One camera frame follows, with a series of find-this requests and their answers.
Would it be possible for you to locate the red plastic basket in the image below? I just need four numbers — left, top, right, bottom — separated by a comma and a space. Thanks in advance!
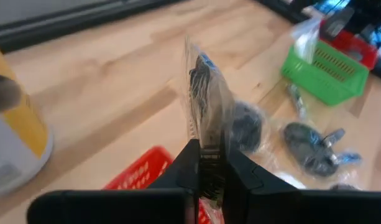
319, 19, 380, 72
102, 145, 224, 224

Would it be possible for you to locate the green plastic basket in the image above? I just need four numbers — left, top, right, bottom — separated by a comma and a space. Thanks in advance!
280, 39, 370, 107

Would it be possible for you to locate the white yellow wipes canister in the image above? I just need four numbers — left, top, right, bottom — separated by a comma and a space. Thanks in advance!
0, 42, 55, 197

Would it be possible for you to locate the clear bag black hair net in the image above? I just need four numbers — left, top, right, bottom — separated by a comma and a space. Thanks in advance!
229, 100, 266, 154
329, 183, 359, 191
269, 119, 364, 179

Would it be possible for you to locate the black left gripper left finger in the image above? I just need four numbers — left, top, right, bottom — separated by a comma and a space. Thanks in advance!
26, 139, 201, 224

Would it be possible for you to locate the black aluminium rig frame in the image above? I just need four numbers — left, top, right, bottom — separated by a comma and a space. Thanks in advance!
0, 0, 381, 82

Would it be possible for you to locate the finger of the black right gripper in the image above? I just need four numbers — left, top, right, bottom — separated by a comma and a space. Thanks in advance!
321, 6, 356, 40

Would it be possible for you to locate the clear bag black comb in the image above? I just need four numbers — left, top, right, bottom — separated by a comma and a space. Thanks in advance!
181, 35, 237, 215
285, 83, 308, 121

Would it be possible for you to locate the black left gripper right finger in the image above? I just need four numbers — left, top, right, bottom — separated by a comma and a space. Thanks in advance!
224, 148, 381, 224

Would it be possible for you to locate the vanity pack cotton bag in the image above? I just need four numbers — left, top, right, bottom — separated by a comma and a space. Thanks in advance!
272, 170, 308, 190
290, 16, 323, 65

